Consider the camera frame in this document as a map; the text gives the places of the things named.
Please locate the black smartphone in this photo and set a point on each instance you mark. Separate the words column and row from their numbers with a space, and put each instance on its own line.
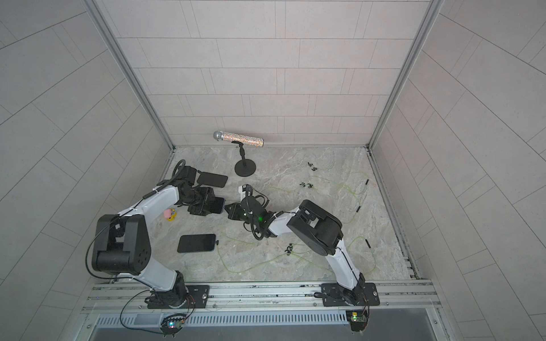
column 194, row 243
column 212, row 179
column 216, row 206

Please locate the pink yellow small toy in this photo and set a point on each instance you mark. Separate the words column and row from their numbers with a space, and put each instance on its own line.
column 170, row 214

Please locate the green circuit board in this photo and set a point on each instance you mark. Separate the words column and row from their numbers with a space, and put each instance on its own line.
column 358, row 320
column 173, row 324

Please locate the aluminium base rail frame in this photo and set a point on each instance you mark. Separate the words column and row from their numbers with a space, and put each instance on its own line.
column 269, row 296

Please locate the right green circuit board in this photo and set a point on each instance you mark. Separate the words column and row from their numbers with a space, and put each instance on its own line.
column 358, row 320

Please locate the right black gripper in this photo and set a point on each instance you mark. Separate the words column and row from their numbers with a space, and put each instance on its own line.
column 235, row 214

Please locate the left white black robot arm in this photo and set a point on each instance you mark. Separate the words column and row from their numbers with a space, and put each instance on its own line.
column 122, row 249

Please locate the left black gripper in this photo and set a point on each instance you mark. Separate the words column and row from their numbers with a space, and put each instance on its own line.
column 208, row 192

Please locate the left green circuit board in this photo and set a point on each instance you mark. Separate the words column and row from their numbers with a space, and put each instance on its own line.
column 173, row 324

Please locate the black round microphone stand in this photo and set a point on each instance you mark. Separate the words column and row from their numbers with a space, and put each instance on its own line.
column 245, row 167

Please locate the glitter silver microphone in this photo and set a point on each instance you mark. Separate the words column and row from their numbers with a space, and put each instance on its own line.
column 238, row 139

